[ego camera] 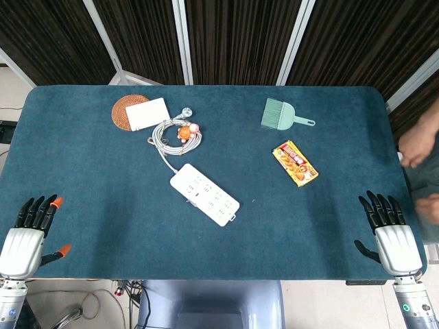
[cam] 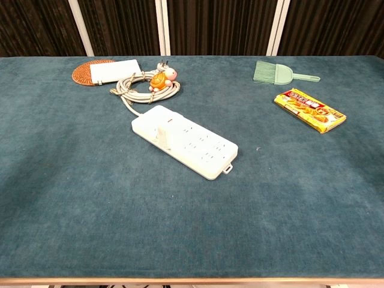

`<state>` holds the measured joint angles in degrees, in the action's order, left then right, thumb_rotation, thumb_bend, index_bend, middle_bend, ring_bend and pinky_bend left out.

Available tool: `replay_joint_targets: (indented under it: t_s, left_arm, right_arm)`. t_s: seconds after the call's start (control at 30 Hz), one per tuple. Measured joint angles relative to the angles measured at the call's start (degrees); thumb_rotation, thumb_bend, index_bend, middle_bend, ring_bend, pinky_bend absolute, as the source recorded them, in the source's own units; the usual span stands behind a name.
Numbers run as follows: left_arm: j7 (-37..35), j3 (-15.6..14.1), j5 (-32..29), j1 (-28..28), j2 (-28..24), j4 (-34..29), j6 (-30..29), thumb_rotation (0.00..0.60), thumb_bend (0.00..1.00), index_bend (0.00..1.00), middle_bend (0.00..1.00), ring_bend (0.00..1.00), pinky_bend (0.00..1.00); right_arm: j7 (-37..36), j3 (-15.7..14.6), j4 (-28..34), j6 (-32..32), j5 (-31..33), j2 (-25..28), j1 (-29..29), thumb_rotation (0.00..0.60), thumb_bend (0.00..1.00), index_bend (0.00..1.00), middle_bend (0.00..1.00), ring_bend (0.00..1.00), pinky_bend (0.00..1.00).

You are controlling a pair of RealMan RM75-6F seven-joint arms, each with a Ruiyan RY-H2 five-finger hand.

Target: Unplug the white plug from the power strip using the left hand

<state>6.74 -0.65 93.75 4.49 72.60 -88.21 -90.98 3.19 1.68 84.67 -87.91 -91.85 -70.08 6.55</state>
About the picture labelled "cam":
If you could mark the white power strip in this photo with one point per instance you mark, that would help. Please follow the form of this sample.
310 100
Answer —
198 144

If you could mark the white plug adapter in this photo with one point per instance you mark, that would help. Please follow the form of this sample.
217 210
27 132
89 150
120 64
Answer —
162 135

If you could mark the teal table cloth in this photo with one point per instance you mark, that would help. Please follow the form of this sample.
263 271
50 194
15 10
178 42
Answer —
192 210

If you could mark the orange turtle toy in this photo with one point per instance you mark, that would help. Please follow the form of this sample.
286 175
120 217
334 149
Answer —
162 80

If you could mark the green hand brush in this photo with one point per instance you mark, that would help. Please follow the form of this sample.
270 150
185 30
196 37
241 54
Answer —
270 73

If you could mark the flat white box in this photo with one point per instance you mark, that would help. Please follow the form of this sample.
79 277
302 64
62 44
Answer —
115 71

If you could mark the yellow snack packet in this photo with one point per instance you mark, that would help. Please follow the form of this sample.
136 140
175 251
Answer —
310 110

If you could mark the round woven rattan coaster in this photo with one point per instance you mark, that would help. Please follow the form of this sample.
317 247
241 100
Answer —
82 75

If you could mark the white frame post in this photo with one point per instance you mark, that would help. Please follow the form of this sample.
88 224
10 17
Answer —
162 27
278 27
81 27

